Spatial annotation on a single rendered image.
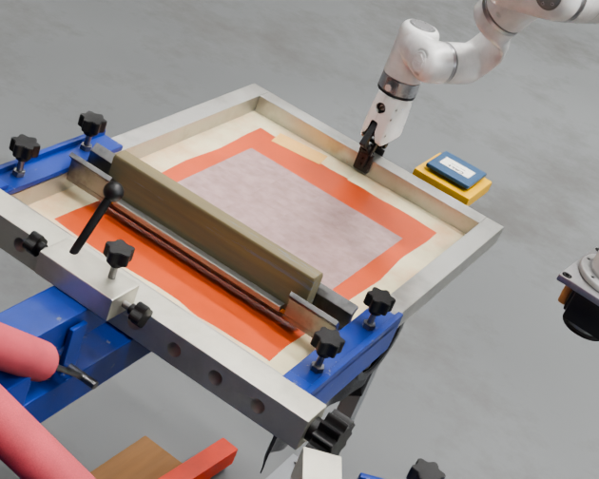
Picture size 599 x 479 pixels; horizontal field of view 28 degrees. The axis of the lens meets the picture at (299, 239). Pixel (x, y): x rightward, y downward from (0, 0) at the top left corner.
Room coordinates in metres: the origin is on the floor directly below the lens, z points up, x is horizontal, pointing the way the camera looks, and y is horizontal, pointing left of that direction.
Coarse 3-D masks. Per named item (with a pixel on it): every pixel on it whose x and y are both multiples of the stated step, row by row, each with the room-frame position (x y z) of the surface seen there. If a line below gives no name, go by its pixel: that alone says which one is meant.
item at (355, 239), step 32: (352, 192) 1.99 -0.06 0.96; (288, 224) 1.78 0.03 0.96; (320, 224) 1.83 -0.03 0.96; (352, 224) 1.87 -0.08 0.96; (384, 224) 1.91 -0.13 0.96; (416, 224) 1.96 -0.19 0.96; (320, 256) 1.72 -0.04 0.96; (352, 256) 1.76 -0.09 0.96; (384, 256) 1.80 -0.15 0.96; (192, 288) 1.49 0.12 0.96; (224, 288) 1.53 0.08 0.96; (352, 288) 1.66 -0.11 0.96; (224, 320) 1.45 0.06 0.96; (256, 320) 1.48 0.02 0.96
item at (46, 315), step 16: (48, 288) 1.25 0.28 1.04; (16, 304) 1.19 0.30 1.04; (32, 304) 1.20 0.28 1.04; (48, 304) 1.21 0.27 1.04; (64, 304) 1.23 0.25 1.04; (80, 304) 1.24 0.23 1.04; (0, 320) 1.15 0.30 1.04; (16, 320) 1.16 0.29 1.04; (32, 320) 1.17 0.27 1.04; (48, 320) 1.18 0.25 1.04; (64, 320) 1.19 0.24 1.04; (80, 320) 1.23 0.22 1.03; (96, 320) 1.26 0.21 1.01; (48, 336) 1.17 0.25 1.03; (64, 336) 1.20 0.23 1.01
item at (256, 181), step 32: (192, 160) 1.88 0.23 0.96; (224, 160) 1.92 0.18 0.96; (256, 160) 1.97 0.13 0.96; (288, 160) 2.02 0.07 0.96; (224, 192) 1.81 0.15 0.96; (256, 192) 1.85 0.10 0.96; (288, 192) 1.89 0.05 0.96; (320, 192) 1.94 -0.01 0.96; (64, 224) 1.53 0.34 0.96; (128, 224) 1.60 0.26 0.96; (256, 224) 1.74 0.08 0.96; (160, 256) 1.55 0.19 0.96
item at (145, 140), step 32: (224, 96) 2.10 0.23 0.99; (256, 96) 2.16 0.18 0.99; (160, 128) 1.88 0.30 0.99; (192, 128) 1.95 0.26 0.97; (288, 128) 2.14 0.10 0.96; (320, 128) 2.13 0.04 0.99; (352, 160) 2.09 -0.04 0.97; (384, 160) 2.10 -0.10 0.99; (32, 192) 1.55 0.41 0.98; (416, 192) 2.04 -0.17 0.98; (480, 224) 1.98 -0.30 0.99; (448, 256) 1.82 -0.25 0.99; (480, 256) 1.94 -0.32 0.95; (416, 288) 1.68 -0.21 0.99
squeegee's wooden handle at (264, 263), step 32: (128, 160) 1.60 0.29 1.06; (128, 192) 1.59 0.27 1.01; (160, 192) 1.57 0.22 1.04; (192, 192) 1.58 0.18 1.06; (192, 224) 1.55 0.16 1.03; (224, 224) 1.53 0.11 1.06; (224, 256) 1.53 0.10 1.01; (256, 256) 1.51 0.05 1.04; (288, 256) 1.51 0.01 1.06; (288, 288) 1.49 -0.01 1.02
